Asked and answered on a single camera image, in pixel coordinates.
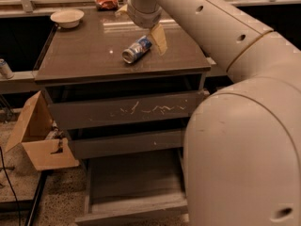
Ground grey bottom drawer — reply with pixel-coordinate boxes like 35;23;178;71
75;149;187;226

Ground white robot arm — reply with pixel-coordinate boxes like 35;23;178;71
126;0;301;226

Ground grey drawer cabinet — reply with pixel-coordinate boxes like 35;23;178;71
33;4;212;162

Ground grey middle drawer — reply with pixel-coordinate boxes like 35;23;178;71
69;128;185;159

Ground grey top drawer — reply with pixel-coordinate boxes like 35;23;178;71
49;90;204;130

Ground white bowl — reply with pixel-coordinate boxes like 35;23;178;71
51;9;85;28

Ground red crumpled snack bag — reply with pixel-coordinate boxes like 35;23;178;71
95;0;119;10

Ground blue silver redbull can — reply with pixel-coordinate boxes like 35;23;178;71
122;36;152;64

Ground grey drawer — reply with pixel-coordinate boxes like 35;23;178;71
75;149;187;226
49;90;204;130
69;128;185;159

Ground black cable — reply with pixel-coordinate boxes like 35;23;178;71
0;146;23;226

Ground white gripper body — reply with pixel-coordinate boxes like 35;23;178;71
127;0;162;28

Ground can on left ledge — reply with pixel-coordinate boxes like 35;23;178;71
0;58;14;79

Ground cardboard box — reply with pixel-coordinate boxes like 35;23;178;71
6;91;79;170

